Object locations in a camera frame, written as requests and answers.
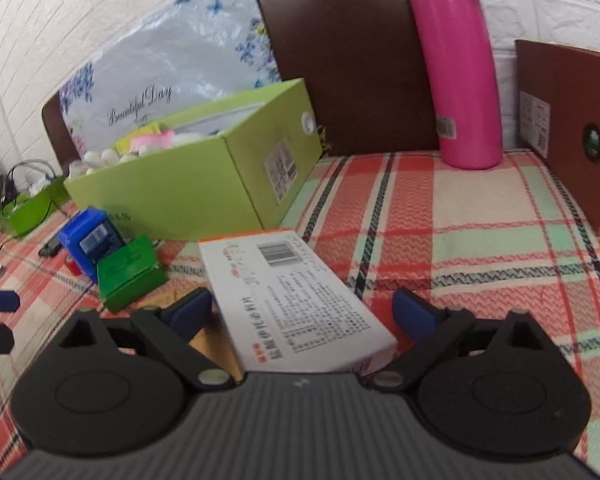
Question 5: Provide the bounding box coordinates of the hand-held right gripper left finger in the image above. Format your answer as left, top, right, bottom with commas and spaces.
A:
55, 287, 236, 393

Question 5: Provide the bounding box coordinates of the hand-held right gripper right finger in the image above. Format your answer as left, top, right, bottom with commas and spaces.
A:
362, 287, 551, 391

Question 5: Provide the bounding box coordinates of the white-orange medicine box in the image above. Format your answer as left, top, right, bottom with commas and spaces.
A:
197, 229, 398, 376

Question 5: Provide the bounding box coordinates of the green cardboard box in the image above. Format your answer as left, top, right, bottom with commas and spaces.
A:
64, 78, 323, 242

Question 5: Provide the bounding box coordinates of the small green box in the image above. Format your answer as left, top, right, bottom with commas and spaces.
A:
96, 235, 170, 313

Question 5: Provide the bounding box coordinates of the plaid tablecloth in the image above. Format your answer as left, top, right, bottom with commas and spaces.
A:
0, 150, 600, 476

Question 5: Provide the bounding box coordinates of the green plastic tray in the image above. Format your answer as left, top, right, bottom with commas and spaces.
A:
0, 175, 71, 237

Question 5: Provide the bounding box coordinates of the small blue box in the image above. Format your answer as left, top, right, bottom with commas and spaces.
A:
57, 208, 126, 278

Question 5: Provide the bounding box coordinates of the pile of white cotton balls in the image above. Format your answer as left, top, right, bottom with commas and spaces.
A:
70, 130, 206, 178

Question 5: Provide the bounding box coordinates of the pink packet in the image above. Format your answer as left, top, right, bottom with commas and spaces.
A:
130, 130, 176, 151

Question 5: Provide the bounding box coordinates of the yellow-green medicine box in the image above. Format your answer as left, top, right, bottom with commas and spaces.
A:
115, 122, 161, 155

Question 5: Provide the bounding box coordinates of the brown cardboard box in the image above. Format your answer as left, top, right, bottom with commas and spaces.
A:
515, 40, 600, 235

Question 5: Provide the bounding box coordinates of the pink thermos bottle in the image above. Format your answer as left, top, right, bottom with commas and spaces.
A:
404, 0, 503, 170

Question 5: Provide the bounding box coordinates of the floral plastic bag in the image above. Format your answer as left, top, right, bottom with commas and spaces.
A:
59, 0, 283, 161

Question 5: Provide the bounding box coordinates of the brown leather board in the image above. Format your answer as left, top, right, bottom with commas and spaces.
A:
42, 0, 441, 171

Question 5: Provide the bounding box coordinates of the black cable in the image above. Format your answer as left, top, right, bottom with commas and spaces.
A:
0, 160, 56, 206

